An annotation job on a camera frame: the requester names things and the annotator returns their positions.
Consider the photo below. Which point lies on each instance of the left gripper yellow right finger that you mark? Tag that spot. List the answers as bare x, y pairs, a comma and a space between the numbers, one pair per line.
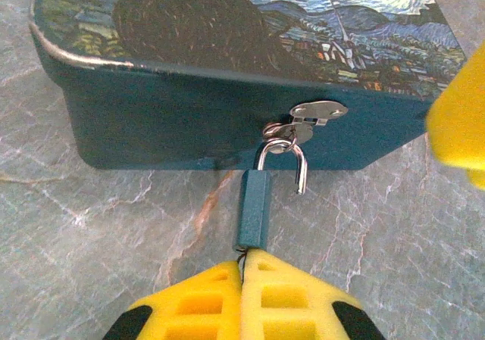
288, 306

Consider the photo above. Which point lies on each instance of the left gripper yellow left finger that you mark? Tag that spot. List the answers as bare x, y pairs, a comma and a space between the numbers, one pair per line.
197, 309

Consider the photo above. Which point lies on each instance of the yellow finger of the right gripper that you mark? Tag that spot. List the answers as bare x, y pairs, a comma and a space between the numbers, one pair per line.
462, 120

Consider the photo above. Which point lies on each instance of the small blue padlock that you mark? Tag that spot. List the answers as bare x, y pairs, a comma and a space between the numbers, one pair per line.
254, 211

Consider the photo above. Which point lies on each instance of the starry night painted tin box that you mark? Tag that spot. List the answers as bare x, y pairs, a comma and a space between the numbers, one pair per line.
170, 90

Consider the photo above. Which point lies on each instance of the silver metal hasp latch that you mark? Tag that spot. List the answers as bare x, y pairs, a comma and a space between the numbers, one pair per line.
318, 111

